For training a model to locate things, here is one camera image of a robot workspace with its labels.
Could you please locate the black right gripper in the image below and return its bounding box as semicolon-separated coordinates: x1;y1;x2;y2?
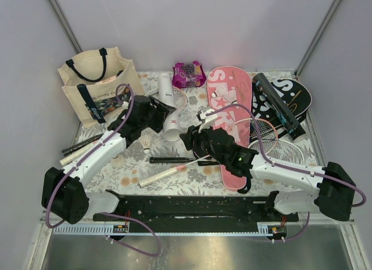
179;120;227;165

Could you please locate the white shuttlecock tube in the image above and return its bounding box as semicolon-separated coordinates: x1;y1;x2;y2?
158;72;180;142

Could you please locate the pink white racket right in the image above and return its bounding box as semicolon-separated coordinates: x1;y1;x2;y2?
139;118;278;187

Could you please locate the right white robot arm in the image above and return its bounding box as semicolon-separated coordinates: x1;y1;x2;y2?
180;126;355;222

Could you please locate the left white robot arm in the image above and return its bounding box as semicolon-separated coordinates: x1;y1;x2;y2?
41;95;176;224

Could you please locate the white cable duct strip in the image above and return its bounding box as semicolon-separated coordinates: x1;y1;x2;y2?
53;223;274;238

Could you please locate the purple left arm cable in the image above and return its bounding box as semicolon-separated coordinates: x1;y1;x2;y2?
46;83;162;258

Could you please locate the black racket cover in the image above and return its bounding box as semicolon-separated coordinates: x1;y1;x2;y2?
251;79;312;132

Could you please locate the white feather shuttlecock black band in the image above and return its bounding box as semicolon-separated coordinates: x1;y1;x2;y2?
138;135;152;154

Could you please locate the pink racket cover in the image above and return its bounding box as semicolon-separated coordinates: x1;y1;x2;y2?
206;66;252;194

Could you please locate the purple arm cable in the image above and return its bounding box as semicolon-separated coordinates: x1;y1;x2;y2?
200;103;367;244
46;83;162;258

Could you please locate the floral patterned table mat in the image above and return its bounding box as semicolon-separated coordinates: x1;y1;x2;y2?
76;70;326;197

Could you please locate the black frame badminton racket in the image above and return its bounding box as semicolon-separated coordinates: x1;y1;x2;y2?
62;134;103;157

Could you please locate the purple snack packet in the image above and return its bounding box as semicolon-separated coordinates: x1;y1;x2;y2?
172;61;206;89

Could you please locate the beige canvas tote bag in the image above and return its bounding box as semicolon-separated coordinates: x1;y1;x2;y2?
58;47;145;128

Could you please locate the pink frame badminton racket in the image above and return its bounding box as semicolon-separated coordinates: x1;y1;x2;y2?
145;87;189;116

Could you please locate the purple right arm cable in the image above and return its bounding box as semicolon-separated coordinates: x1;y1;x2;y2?
200;103;367;244

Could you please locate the white frame racket black handle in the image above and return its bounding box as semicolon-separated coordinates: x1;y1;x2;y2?
149;138;305;165

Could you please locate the black shuttlecock tube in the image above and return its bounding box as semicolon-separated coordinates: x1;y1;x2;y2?
253;73;306;141

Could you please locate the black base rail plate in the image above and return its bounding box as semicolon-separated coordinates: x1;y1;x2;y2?
93;195;299;235

